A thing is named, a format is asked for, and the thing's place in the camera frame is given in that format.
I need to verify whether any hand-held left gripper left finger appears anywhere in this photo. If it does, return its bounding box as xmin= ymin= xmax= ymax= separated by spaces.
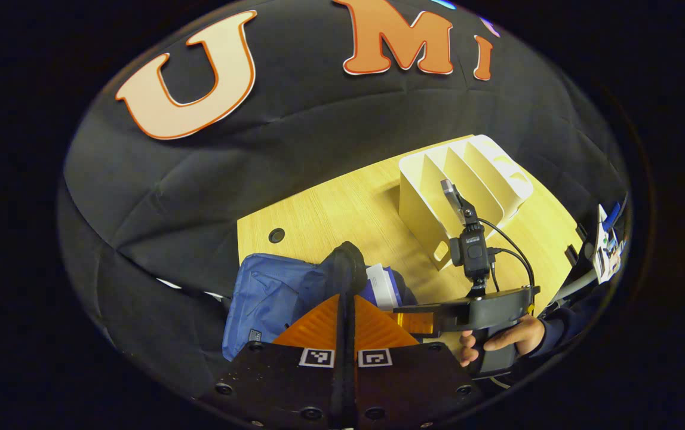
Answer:
xmin=199 ymin=293 xmax=346 ymax=429

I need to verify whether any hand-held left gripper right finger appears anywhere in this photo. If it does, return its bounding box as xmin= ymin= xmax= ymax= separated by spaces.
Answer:
xmin=351 ymin=294 xmax=483 ymax=429

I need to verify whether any dark blue book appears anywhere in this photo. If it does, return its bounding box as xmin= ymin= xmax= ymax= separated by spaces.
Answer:
xmin=366 ymin=263 xmax=404 ymax=310

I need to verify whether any blue schoolbag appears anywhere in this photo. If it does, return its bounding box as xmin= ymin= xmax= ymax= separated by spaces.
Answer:
xmin=223 ymin=241 xmax=417 ymax=362

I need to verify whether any white bookshelf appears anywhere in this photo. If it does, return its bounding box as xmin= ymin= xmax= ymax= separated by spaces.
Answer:
xmin=399 ymin=134 xmax=535 ymax=271

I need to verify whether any white printed packet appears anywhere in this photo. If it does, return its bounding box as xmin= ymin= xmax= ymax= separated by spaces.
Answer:
xmin=593 ymin=202 xmax=625 ymax=285

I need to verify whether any black camera cable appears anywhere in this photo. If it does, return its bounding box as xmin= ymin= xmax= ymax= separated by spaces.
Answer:
xmin=477 ymin=218 xmax=537 ymax=314
xmin=487 ymin=247 xmax=535 ymax=299

